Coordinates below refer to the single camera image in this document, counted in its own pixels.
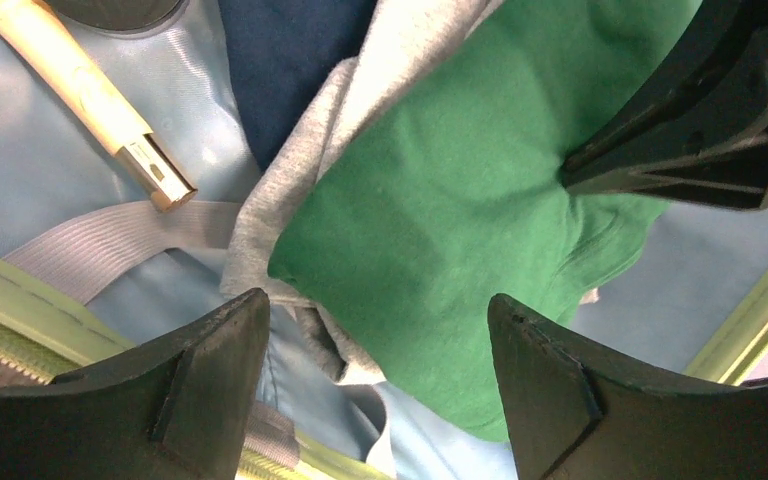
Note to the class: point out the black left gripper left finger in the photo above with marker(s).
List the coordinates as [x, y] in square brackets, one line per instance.
[175, 407]

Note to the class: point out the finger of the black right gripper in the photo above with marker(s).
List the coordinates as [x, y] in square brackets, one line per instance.
[697, 129]

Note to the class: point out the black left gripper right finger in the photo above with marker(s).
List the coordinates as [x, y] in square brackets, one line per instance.
[577, 409]

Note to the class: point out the green ribbed hard-shell suitcase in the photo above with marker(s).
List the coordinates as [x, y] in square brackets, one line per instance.
[89, 268]

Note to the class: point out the dark green garment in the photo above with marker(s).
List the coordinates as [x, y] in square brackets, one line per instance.
[452, 196]

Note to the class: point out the navy blue folded garment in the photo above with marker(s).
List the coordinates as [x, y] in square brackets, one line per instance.
[280, 53]

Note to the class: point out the black round jar lid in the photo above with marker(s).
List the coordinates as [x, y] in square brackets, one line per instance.
[117, 15]

